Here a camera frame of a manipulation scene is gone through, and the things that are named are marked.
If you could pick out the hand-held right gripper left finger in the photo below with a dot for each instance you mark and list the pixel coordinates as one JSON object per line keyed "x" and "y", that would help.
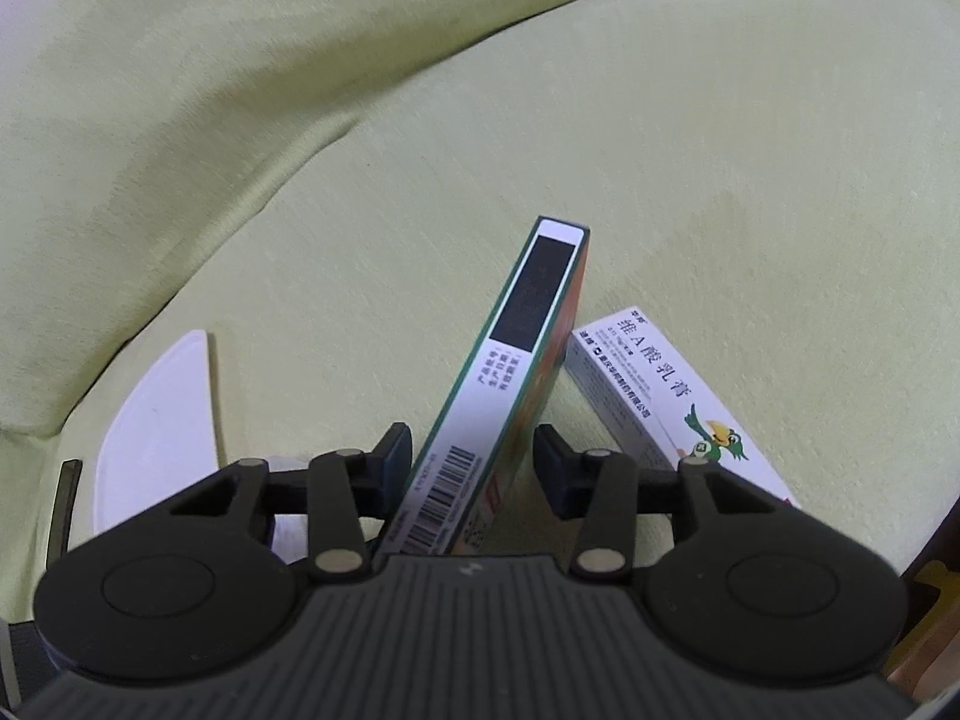
{"x": 394, "y": 465}

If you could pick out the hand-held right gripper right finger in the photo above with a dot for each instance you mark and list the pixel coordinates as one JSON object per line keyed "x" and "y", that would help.
{"x": 551, "y": 472}

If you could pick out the orange and green medicine box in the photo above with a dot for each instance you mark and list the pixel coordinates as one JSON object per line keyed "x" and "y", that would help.
{"x": 510, "y": 360}

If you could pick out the long white ointment box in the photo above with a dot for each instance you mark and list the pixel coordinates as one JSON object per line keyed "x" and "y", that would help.
{"x": 645, "y": 382}

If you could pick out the white plastic lid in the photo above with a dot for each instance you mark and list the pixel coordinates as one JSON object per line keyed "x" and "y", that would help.
{"x": 157, "y": 420}

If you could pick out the green sofa cover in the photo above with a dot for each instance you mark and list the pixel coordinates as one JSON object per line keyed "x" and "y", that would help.
{"x": 375, "y": 127}

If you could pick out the yellow plastic object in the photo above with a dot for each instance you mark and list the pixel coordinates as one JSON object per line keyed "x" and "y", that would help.
{"x": 937, "y": 585}

